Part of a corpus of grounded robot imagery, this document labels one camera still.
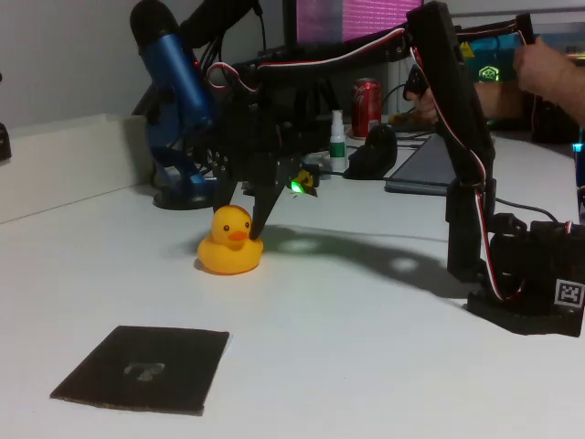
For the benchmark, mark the black object at ledge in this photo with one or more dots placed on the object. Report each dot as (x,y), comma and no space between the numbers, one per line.
(4,142)

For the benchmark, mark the black computer monitor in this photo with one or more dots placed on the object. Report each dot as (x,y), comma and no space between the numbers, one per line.
(365,13)

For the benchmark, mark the computer case with lights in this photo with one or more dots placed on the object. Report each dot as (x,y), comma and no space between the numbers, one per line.
(489,68)

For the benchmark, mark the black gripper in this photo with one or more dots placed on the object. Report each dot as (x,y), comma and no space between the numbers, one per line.
(274,176)

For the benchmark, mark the white raised ledge board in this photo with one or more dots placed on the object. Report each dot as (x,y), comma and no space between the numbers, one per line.
(68,160)

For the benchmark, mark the blue microphone on stand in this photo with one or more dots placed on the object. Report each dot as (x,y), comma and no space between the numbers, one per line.
(180,87)

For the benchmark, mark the grey flat laptop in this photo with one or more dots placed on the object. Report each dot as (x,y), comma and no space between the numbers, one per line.
(425,164)

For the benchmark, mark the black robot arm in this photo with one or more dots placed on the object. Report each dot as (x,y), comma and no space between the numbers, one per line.
(450,91)

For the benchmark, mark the white fiducial tag sticker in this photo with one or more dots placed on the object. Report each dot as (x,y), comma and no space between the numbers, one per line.
(570,293)

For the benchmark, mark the red soda can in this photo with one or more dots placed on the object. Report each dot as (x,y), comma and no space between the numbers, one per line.
(365,100)

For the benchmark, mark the person's left forearm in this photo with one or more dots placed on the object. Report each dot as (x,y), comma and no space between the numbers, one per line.
(573,103)

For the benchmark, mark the white spray bottle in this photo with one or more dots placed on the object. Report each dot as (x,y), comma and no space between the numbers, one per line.
(338,155)

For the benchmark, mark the black square pad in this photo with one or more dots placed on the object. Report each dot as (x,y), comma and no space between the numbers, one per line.
(178,347)

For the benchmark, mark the yellow rubber duck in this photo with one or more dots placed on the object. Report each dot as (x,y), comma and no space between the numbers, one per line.
(228,256)

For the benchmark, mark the black computer mouse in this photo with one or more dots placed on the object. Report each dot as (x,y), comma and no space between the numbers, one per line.
(372,153)

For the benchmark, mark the black tripod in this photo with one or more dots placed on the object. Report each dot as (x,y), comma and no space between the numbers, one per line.
(328,98)

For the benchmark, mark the person's left hand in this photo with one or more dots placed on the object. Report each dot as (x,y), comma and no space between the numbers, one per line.
(541,66)

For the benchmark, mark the person's right hand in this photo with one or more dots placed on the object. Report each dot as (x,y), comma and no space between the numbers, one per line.
(427,105)

